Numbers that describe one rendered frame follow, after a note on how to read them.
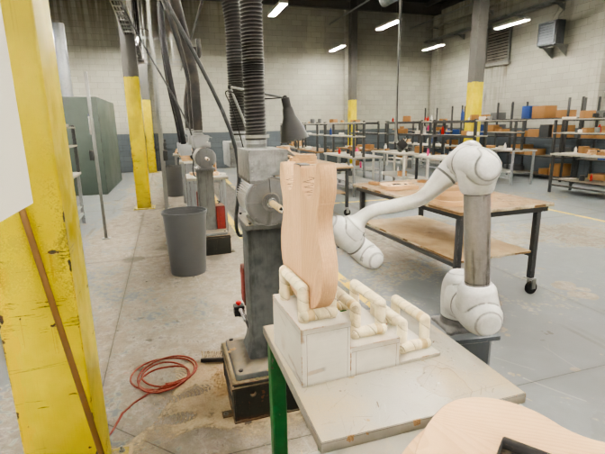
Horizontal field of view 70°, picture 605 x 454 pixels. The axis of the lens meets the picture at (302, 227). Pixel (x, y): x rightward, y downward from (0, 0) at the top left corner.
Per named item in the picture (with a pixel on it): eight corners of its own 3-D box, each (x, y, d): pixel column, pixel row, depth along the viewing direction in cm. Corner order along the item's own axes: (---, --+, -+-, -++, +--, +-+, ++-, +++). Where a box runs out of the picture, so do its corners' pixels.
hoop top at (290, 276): (277, 274, 133) (277, 264, 133) (287, 273, 135) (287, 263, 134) (299, 297, 115) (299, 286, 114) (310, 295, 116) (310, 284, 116)
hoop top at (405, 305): (389, 303, 150) (389, 294, 150) (396, 301, 152) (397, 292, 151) (423, 326, 132) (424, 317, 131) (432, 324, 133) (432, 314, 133)
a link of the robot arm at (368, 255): (375, 249, 197) (356, 231, 192) (392, 258, 183) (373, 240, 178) (361, 267, 197) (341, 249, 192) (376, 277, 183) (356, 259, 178)
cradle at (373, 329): (349, 336, 126) (349, 325, 125) (383, 329, 130) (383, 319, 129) (355, 340, 123) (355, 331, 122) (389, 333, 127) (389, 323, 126)
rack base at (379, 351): (313, 335, 147) (313, 310, 145) (356, 326, 153) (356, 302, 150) (351, 377, 122) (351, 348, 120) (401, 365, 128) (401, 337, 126)
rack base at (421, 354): (356, 327, 152) (356, 323, 152) (392, 320, 157) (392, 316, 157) (400, 366, 127) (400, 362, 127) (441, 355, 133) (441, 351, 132)
